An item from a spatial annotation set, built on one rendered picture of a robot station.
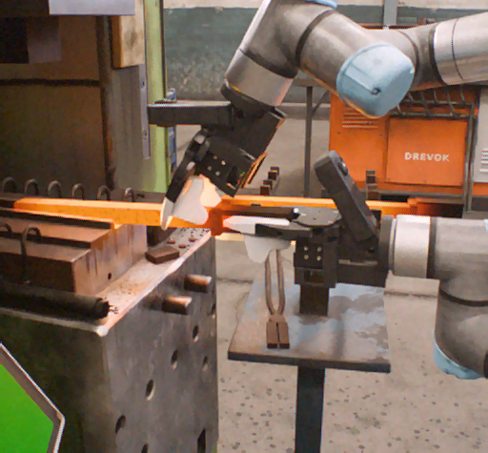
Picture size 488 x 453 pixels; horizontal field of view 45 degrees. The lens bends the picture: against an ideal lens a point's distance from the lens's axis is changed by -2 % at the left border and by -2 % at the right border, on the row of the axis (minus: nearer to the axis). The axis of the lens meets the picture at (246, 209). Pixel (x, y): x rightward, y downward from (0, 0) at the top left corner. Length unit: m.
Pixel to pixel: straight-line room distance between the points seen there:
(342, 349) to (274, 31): 0.65
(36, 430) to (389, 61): 0.46
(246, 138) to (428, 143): 3.65
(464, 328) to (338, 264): 0.16
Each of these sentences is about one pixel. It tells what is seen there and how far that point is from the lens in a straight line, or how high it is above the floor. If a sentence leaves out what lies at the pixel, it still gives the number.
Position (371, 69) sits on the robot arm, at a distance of 0.62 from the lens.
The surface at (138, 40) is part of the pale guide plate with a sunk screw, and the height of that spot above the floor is 1.23.
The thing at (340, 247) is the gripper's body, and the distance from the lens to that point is 0.74.
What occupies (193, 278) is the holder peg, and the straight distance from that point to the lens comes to 0.93.
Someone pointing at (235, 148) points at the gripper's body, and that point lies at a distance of 0.73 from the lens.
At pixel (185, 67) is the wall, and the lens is 8.69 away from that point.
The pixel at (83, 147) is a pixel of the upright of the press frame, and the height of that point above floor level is 1.04.
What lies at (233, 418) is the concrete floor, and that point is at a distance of 2.09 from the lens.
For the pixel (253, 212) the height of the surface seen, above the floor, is 1.03.
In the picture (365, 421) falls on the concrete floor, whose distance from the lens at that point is 2.12.
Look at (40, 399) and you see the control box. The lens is 0.50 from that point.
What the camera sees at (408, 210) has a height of 0.95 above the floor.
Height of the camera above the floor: 1.26
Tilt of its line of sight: 18 degrees down
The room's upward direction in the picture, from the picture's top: straight up
